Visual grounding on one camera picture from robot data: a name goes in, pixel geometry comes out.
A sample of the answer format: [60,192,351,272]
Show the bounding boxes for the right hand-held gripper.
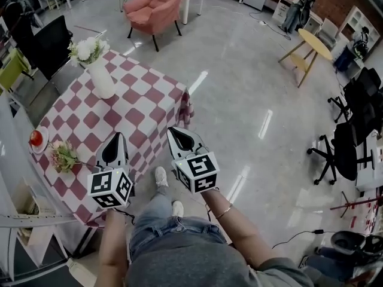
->
[166,127,221,194]

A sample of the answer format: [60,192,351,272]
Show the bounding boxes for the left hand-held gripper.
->
[87,132,134,210]

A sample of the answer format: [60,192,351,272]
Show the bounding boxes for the pink flower bouquet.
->
[44,139,99,173]

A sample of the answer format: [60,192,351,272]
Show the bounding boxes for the white vase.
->
[84,59,117,100]

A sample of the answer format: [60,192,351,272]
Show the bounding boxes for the white flower bouquet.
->
[68,36,111,68]

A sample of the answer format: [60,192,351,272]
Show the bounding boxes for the person's right forearm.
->
[203,188,288,271]

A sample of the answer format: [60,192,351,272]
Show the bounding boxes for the person's left forearm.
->
[97,208,130,287]

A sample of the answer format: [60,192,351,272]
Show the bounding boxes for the person's left white shoe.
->
[154,166,169,188]

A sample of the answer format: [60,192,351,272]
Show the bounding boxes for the person's white shoe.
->
[154,166,169,188]
[171,200,185,218]

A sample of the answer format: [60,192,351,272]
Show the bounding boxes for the red white checkered tablecloth table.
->
[28,49,195,230]

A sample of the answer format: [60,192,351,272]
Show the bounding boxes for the person's right white shoe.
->
[171,200,185,218]

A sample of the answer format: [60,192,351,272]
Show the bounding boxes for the white plate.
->
[29,126,50,155]

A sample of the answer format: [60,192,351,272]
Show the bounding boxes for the red apple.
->
[29,130,44,147]

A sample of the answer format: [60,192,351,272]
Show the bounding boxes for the person's blue jeans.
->
[128,187,230,262]

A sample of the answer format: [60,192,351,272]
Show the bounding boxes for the white shelving workbench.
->
[0,91,78,268]

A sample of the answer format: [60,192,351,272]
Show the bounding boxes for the cream plastic canister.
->
[66,257,98,287]

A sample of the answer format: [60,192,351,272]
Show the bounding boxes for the black cantilever chair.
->
[28,14,74,107]

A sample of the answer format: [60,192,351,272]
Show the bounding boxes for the person's grey shirt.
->
[125,240,315,287]

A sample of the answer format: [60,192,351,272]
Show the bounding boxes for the green cloth covered table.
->
[0,48,35,95]

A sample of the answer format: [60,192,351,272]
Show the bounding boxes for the pink cushioned armchair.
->
[122,0,192,53]

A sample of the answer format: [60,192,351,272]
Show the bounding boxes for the black swivel office chair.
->
[306,121,376,187]
[327,67,383,124]

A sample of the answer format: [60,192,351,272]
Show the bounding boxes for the yellow round side table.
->
[278,28,333,88]

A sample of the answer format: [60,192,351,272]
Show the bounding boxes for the red metal stand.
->
[330,190,383,219]

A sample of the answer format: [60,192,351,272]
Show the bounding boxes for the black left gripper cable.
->
[115,207,137,225]

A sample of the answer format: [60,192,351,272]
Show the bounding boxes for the thin gold bracelet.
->
[215,203,233,220]

